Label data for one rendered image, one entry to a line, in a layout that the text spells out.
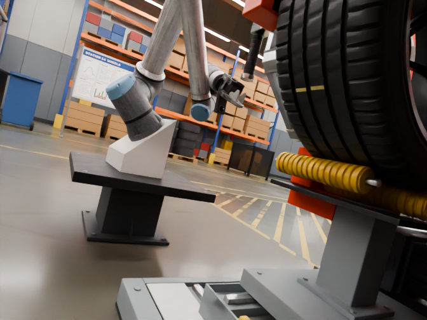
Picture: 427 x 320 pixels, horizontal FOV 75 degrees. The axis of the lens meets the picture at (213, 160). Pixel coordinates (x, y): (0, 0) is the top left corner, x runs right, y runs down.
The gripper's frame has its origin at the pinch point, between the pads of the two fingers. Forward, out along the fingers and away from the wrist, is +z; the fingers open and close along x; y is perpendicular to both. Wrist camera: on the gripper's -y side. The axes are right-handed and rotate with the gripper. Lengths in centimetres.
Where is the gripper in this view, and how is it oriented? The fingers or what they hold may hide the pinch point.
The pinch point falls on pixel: (239, 106)
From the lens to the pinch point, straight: 114.1
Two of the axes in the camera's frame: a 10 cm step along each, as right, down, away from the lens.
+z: 3.8, 5.6, -7.3
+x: 8.0, 1.9, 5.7
